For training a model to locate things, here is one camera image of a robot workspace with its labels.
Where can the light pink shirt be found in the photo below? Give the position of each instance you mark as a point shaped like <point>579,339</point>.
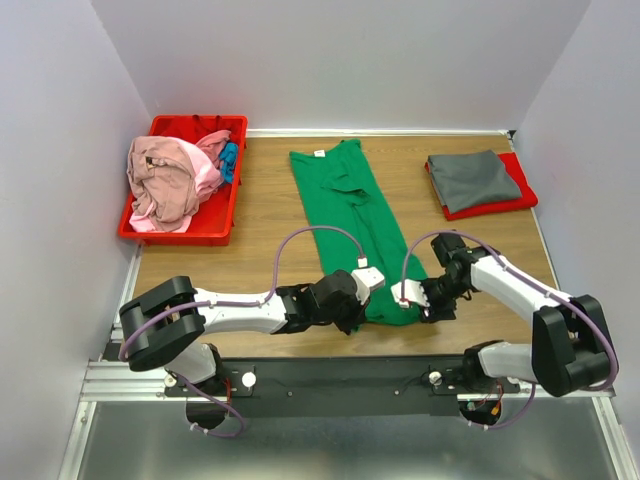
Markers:
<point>208,179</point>

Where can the blue shirt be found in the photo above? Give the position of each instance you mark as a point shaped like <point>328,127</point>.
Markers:
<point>227,162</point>

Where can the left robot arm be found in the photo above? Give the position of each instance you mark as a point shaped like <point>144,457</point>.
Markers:
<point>162,328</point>

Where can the green t shirt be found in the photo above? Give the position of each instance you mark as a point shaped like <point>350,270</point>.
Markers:
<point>339,189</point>

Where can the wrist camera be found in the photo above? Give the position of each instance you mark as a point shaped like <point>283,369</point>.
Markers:
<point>409,292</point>
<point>368,280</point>

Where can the folded red t shirt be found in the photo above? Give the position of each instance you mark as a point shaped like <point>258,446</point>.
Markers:
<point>527,201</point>

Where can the red plastic bin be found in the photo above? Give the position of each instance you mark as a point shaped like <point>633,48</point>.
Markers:
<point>213,223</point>

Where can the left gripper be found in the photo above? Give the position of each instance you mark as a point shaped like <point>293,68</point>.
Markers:
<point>356,319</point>

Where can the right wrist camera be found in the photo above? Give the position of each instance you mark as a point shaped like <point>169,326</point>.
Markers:
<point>409,292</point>

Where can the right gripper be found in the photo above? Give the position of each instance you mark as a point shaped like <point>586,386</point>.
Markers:
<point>431,314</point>

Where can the folded grey t shirt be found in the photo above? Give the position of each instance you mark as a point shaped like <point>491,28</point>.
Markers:
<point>468,180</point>

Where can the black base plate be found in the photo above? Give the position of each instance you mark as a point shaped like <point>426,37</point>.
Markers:
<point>349,386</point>

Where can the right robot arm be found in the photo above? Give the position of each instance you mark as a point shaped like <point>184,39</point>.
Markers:
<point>570,348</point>

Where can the aluminium table frame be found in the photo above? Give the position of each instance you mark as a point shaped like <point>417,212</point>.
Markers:
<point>143,425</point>

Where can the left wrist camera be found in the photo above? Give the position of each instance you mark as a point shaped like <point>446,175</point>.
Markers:
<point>368,280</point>

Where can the dusty pink shirt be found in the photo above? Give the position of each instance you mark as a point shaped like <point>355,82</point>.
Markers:
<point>162,177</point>

